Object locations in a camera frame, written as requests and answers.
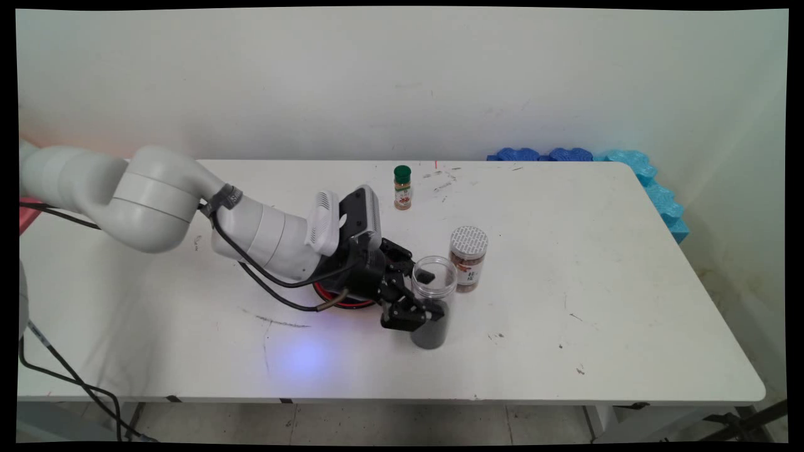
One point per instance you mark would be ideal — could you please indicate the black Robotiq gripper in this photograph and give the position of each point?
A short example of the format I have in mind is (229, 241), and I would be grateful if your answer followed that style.
(358, 273)

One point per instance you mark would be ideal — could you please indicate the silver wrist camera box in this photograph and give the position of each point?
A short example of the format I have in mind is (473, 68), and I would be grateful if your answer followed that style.
(359, 216)

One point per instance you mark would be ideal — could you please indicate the clear jar with black seeds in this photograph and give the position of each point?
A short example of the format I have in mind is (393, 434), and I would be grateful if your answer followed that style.
(433, 336)

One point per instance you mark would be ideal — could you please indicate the cyan foam mat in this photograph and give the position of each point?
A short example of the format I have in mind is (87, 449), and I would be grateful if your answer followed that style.
(653, 185)

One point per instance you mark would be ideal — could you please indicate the black metal stand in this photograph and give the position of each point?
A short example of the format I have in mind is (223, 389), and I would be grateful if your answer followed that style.
(747, 419)

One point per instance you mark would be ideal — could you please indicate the silver lid spice jar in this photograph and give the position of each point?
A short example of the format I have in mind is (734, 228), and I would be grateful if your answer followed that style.
(468, 257)

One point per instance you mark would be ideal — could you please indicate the white table leg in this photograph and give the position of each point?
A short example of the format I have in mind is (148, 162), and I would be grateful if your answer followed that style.
(602, 422)
(133, 420)

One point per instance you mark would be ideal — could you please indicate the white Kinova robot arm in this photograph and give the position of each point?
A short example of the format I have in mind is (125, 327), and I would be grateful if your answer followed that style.
(151, 194)

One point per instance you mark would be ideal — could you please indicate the red bowl with black rim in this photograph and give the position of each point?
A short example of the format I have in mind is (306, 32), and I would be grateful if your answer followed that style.
(364, 304)

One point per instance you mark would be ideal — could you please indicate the pink box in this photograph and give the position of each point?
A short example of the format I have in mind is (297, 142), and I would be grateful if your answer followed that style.
(28, 216)

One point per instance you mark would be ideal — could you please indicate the green cap spice bottle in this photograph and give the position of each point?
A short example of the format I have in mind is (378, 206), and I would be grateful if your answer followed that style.
(402, 188)

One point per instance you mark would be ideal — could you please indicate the dark blue foam mat piece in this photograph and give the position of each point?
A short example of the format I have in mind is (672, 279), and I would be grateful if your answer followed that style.
(515, 154)
(571, 154)

